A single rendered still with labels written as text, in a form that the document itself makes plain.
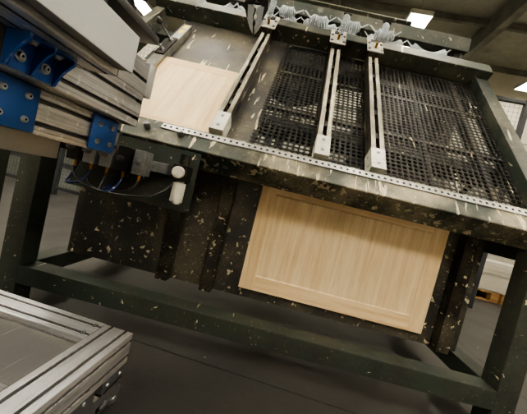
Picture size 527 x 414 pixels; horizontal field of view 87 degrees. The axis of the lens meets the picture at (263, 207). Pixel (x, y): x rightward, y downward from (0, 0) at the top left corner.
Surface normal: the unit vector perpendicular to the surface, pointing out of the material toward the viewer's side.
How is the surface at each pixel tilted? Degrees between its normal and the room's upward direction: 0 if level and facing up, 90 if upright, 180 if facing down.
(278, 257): 90
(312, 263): 90
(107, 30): 90
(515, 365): 90
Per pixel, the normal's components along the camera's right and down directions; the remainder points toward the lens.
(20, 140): 0.96, 0.25
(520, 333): -0.04, 0.04
